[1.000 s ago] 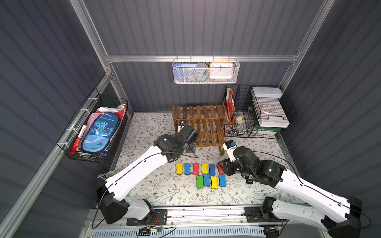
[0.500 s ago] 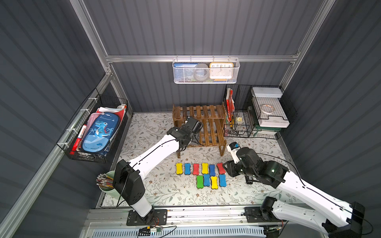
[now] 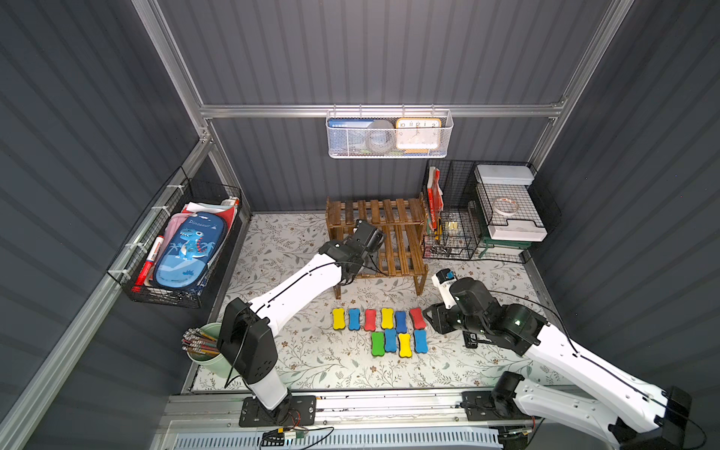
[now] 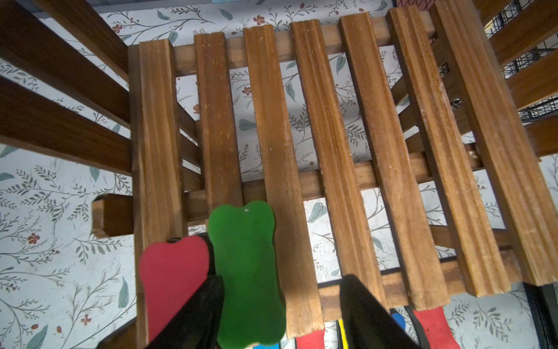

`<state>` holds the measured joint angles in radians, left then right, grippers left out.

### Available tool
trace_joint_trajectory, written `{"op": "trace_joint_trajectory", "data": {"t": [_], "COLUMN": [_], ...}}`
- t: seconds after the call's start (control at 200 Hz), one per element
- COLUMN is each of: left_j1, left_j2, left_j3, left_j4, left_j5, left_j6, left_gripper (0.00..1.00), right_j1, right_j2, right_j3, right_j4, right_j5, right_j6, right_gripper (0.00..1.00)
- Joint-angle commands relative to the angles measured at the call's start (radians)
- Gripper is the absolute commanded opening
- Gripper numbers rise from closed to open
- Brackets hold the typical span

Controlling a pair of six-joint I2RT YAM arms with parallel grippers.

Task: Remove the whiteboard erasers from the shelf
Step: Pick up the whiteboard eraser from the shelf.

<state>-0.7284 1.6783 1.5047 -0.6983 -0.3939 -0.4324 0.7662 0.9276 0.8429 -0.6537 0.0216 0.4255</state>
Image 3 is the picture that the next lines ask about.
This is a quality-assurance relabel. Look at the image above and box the yellow eraser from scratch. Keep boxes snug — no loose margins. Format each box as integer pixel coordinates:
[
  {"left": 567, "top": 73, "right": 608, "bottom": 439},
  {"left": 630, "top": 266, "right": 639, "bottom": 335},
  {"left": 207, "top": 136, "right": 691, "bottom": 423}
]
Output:
[
  {"left": 332, "top": 309, "right": 346, "bottom": 330},
  {"left": 381, "top": 307, "right": 395, "bottom": 330},
  {"left": 397, "top": 333, "right": 413, "bottom": 358}
]

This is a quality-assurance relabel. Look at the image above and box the blue eraser top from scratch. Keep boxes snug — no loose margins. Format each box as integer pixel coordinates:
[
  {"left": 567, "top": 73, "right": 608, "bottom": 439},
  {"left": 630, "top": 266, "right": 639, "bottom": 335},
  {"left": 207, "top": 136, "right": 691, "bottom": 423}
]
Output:
[
  {"left": 348, "top": 309, "right": 361, "bottom": 331},
  {"left": 394, "top": 310, "right": 408, "bottom": 334}
]

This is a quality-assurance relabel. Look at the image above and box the blue eraser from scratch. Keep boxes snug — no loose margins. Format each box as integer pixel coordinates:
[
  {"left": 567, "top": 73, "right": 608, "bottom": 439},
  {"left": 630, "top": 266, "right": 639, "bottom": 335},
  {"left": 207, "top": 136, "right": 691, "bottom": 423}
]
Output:
[
  {"left": 414, "top": 329, "right": 429, "bottom": 354},
  {"left": 394, "top": 310, "right": 408, "bottom": 334},
  {"left": 384, "top": 329, "right": 398, "bottom": 353},
  {"left": 348, "top": 309, "right": 361, "bottom": 331}
]

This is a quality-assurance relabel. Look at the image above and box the red eraser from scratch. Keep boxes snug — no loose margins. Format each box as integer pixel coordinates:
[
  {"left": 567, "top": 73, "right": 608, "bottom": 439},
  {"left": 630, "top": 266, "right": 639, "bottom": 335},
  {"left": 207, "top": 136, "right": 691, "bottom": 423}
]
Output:
[
  {"left": 409, "top": 307, "right": 427, "bottom": 330},
  {"left": 364, "top": 309, "right": 377, "bottom": 332}
]

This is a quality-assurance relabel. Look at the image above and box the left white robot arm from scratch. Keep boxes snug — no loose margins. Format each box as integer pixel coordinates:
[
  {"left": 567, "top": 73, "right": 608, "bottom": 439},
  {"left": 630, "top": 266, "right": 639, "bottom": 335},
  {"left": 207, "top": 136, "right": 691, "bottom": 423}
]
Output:
[{"left": 217, "top": 219, "right": 384, "bottom": 416}]

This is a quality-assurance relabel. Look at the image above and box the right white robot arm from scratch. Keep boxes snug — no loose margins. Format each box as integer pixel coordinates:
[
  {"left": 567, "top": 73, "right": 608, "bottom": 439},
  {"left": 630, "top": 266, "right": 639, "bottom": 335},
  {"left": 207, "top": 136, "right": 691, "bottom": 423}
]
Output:
[{"left": 422, "top": 269, "right": 692, "bottom": 449}]

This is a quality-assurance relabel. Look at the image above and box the wooden two-tier shelf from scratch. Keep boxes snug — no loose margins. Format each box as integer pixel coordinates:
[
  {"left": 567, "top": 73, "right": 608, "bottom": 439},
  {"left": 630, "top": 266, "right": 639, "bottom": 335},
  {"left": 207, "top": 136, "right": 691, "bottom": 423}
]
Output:
[{"left": 325, "top": 197, "right": 429, "bottom": 296}]

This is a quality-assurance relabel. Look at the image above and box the red booklet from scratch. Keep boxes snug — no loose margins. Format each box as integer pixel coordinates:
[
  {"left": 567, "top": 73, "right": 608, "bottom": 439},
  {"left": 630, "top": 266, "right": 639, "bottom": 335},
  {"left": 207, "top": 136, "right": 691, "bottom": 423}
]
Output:
[{"left": 427, "top": 166, "right": 444, "bottom": 232}]

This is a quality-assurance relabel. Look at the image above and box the blue box in basket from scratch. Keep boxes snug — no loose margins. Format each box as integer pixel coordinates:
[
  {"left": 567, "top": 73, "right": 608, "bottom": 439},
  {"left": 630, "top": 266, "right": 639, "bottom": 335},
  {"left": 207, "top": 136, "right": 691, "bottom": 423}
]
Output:
[{"left": 326, "top": 118, "right": 373, "bottom": 159}]

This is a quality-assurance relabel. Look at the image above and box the grey tape roll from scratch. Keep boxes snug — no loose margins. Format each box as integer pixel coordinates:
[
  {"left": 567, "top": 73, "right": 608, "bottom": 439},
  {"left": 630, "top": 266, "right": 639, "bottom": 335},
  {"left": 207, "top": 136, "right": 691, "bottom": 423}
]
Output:
[{"left": 366, "top": 120, "right": 396, "bottom": 155}]

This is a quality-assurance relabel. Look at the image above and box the white paper tray stack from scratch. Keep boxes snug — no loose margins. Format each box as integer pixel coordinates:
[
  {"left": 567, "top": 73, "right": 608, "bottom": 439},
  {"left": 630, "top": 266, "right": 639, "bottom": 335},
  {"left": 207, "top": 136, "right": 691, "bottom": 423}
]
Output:
[{"left": 474, "top": 164, "right": 548, "bottom": 243}]

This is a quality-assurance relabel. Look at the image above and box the clear tape roll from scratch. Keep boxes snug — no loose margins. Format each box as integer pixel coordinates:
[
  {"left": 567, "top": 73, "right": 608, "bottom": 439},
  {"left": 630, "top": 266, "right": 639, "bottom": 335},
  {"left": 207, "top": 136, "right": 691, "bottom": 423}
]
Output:
[{"left": 492, "top": 197, "right": 519, "bottom": 217}]

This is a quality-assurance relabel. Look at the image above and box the white yellow alarm clock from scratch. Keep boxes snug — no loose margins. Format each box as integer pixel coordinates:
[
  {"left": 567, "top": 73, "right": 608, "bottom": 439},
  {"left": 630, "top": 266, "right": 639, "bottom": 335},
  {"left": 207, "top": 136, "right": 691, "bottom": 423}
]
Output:
[{"left": 395, "top": 117, "right": 443, "bottom": 151}]

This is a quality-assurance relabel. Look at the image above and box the blue dinosaur pencil case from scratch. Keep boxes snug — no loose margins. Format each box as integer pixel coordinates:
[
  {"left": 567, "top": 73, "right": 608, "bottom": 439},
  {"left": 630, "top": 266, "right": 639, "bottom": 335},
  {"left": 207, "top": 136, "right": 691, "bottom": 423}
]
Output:
[{"left": 153, "top": 212, "right": 227, "bottom": 291}]

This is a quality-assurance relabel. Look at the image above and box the green pencil cup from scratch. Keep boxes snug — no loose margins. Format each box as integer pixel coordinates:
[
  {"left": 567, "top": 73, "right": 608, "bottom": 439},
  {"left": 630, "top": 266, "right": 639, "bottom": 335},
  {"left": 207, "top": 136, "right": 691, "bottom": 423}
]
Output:
[{"left": 185, "top": 322, "right": 231, "bottom": 377}]

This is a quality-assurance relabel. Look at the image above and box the bundle of pencils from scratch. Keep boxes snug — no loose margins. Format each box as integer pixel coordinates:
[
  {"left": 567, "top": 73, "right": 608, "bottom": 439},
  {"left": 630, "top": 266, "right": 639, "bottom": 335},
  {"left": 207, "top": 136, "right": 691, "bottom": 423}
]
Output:
[{"left": 182, "top": 328, "right": 219, "bottom": 356}]

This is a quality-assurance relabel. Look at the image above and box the red white marker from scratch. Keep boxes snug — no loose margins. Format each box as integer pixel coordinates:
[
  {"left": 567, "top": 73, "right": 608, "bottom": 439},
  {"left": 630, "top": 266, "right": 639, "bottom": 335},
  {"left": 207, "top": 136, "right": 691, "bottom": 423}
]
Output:
[{"left": 131, "top": 235, "right": 164, "bottom": 293}]

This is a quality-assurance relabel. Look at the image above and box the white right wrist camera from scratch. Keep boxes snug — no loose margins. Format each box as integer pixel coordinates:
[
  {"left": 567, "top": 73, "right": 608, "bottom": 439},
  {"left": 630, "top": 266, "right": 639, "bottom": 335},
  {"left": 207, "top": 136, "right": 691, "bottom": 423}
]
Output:
[{"left": 431, "top": 268, "right": 457, "bottom": 309}]

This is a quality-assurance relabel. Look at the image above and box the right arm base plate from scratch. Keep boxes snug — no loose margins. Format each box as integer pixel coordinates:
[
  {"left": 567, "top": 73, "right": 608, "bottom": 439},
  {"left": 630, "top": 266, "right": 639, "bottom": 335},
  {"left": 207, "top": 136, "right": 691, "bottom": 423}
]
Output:
[{"left": 459, "top": 391, "right": 531, "bottom": 422}]

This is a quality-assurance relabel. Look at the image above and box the white wire hanging basket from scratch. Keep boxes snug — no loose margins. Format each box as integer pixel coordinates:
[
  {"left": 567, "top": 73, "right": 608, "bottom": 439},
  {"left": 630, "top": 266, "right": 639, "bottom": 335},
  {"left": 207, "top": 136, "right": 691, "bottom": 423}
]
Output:
[{"left": 325, "top": 109, "right": 455, "bottom": 159}]

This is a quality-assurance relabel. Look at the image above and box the black wire desk organizer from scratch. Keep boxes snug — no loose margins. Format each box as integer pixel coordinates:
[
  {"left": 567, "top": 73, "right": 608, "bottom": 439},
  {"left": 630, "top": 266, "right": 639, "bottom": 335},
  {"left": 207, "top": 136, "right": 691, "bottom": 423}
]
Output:
[{"left": 421, "top": 159, "right": 562, "bottom": 264}]

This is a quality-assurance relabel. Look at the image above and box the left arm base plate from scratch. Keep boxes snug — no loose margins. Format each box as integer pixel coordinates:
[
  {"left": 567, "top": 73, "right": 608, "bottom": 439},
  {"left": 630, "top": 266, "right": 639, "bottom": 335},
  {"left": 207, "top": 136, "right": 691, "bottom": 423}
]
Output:
[{"left": 238, "top": 394, "right": 318, "bottom": 429}]

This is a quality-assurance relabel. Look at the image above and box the black wire side basket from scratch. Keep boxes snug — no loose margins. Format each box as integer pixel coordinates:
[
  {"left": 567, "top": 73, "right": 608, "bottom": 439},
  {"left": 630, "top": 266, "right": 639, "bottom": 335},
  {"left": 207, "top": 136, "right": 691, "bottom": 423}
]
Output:
[{"left": 108, "top": 172, "right": 243, "bottom": 309}]

